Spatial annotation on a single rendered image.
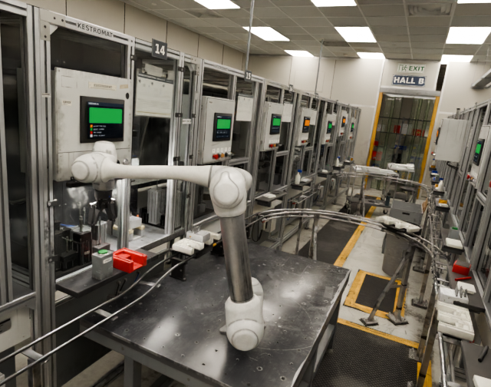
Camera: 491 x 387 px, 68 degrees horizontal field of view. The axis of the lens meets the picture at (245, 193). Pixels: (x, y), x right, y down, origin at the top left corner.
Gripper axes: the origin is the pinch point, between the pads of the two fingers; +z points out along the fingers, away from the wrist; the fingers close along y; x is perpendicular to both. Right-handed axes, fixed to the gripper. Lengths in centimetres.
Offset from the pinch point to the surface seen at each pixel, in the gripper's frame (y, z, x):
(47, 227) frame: 19.9, -4.4, -10.6
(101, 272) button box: 2.8, 18.6, 3.1
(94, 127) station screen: -1.3, -46.4, -7.6
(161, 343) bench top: -2, 45, 36
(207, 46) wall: -662, -200, -367
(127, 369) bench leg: 1, 64, 20
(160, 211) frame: -77, 12, -27
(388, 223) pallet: -232, 24, 113
